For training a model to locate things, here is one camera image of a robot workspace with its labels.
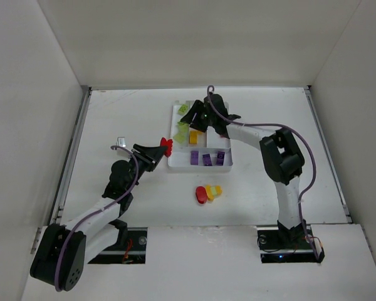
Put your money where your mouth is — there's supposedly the white divided plastic tray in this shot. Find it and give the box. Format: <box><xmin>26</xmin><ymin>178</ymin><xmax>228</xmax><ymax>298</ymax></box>
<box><xmin>167</xmin><ymin>101</ymin><xmax>233</xmax><ymax>172</ymax></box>

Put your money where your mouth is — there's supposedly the red butterfly-shaped brick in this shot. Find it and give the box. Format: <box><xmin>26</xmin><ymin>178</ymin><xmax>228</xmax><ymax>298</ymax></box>
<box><xmin>160</xmin><ymin>137</ymin><xmax>173</xmax><ymax>157</ymax></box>

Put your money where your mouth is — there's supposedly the left aluminium frame rail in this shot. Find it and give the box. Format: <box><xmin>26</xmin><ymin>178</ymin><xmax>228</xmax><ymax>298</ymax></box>
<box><xmin>30</xmin><ymin>85</ymin><xmax>92</xmax><ymax>255</ymax></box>

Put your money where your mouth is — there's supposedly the purple brick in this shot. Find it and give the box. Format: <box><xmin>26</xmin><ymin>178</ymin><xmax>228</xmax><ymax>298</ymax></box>
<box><xmin>202</xmin><ymin>154</ymin><xmax>212</xmax><ymax>166</ymax></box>
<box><xmin>216</xmin><ymin>151</ymin><xmax>225</xmax><ymax>166</ymax></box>

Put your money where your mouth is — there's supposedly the yellow butterfly print brick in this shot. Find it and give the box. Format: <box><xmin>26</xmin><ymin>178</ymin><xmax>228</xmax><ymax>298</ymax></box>
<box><xmin>188</xmin><ymin>130</ymin><xmax>204</xmax><ymax>145</ymax></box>

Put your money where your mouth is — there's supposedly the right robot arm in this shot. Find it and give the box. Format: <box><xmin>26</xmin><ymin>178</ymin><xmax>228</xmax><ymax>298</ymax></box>
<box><xmin>180</xmin><ymin>93</ymin><xmax>305</xmax><ymax>249</ymax></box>

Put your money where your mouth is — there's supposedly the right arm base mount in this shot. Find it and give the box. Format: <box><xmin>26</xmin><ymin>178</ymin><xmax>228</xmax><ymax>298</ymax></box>
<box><xmin>256</xmin><ymin>223</ymin><xmax>325</xmax><ymax>263</ymax></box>

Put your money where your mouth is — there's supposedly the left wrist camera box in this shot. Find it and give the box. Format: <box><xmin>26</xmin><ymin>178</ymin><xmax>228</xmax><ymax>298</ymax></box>
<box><xmin>117</xmin><ymin>137</ymin><xmax>126</xmax><ymax>147</ymax></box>

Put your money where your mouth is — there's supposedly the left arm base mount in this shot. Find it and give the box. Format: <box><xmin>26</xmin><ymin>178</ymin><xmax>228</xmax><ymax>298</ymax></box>
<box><xmin>88</xmin><ymin>219</ymin><xmax>147</xmax><ymax>265</ymax></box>

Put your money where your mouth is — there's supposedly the lavender half-round brick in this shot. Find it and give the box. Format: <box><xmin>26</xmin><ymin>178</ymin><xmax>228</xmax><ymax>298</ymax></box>
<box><xmin>190</xmin><ymin>150</ymin><xmax>199</xmax><ymax>166</ymax></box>

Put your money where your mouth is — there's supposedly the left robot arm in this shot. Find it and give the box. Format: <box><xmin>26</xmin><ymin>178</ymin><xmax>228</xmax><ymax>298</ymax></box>
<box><xmin>29</xmin><ymin>144</ymin><xmax>168</xmax><ymax>292</ymax></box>

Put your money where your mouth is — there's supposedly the aluminium frame rail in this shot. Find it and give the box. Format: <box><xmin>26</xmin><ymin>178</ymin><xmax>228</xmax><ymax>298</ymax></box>
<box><xmin>30</xmin><ymin>85</ymin><xmax>92</xmax><ymax>255</ymax></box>
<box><xmin>304</xmin><ymin>85</ymin><xmax>373</xmax><ymax>251</ymax></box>

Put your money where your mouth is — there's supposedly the right aluminium frame rail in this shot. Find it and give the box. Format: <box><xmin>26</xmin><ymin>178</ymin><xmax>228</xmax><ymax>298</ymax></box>
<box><xmin>304</xmin><ymin>85</ymin><xmax>373</xmax><ymax>251</ymax></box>

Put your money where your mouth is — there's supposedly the lime green square brick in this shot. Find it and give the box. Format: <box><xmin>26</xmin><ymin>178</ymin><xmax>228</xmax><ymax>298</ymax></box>
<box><xmin>173</xmin><ymin>131</ymin><xmax>189</xmax><ymax>145</ymax></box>

